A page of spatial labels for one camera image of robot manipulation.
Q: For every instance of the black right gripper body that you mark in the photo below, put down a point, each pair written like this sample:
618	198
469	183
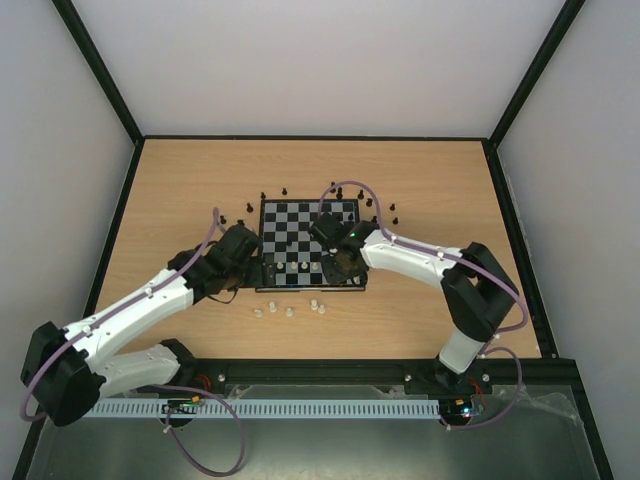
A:
337	267

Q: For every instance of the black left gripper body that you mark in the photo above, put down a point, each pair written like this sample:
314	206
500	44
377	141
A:
246	279

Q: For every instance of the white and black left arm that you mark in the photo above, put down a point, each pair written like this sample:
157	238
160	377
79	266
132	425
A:
188	278

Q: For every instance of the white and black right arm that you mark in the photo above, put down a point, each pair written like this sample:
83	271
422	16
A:
477	291

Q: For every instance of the black and silver chessboard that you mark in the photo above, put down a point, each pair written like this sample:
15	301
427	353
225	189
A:
283	220

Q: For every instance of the light blue slotted cable duct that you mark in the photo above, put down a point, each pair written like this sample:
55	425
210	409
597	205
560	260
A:
268	409

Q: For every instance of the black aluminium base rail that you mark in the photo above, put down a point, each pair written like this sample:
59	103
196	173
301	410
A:
427	376

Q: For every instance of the black enclosure frame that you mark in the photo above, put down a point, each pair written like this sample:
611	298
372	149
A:
350	150

